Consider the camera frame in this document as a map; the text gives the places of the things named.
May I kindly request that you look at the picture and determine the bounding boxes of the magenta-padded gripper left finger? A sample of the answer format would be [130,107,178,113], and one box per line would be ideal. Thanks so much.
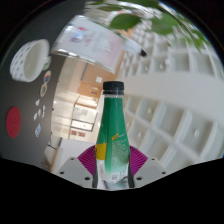
[54,145,101,190]

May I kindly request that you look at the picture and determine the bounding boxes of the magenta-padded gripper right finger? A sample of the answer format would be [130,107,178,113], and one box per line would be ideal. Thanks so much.
[126,144,170,189]

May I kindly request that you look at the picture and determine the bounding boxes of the green plastic drink bottle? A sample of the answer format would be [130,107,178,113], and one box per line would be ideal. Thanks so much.
[94,80,132,185]

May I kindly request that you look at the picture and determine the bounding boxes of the blue rectangular card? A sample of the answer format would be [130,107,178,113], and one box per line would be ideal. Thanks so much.
[34,123,43,139]

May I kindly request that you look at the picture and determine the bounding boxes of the ceiling lights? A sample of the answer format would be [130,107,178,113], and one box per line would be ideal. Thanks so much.
[144,61,203,138]

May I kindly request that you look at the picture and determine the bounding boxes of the flat round red coaster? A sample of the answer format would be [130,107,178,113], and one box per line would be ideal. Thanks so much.
[5,106,22,139]

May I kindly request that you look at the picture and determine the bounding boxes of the round green yellow sticker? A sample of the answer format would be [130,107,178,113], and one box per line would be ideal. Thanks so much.
[39,83,49,98]

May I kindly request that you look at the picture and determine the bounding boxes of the round multicolour sticker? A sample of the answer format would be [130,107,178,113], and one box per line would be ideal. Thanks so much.
[43,69,52,85]

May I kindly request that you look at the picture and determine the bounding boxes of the blue hexagonal sticker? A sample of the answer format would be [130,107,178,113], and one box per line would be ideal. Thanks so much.
[43,56,52,71]

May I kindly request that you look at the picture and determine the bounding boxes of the white polka-dot cup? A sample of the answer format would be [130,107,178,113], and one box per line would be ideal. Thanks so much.
[9,38,51,83]

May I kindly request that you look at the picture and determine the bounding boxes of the green leafy potted plant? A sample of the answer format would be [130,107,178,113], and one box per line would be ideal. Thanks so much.
[83,0,212,52]

